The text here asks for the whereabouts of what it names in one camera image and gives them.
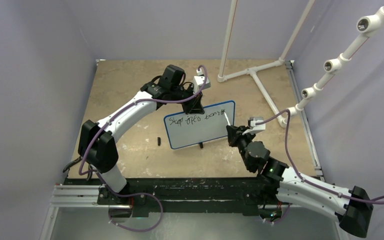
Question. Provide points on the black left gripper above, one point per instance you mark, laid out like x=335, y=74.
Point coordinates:
x=194, y=106

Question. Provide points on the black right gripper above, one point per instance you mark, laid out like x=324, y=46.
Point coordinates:
x=235, y=133

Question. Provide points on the white marker pen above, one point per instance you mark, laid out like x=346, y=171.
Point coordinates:
x=227, y=119

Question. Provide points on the blue framed whiteboard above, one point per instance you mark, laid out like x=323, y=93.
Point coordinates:
x=184, y=130

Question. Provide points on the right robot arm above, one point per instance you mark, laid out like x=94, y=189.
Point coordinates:
x=348, y=207

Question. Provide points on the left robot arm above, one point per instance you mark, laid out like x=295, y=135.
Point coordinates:
x=98, y=139

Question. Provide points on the black pliers tool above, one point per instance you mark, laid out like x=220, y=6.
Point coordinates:
x=76, y=161

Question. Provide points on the white PVC pipe with fittings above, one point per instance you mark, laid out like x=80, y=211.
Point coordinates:
x=366, y=26

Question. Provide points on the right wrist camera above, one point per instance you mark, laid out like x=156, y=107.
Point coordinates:
x=255, y=125

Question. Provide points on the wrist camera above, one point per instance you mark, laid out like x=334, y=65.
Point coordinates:
x=255, y=125
x=199, y=81

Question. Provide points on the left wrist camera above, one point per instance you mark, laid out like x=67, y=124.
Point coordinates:
x=199, y=81

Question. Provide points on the white PVC pipe frame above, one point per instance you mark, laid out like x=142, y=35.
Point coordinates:
x=253, y=71

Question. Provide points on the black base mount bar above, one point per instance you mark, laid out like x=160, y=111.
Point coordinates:
x=224, y=195

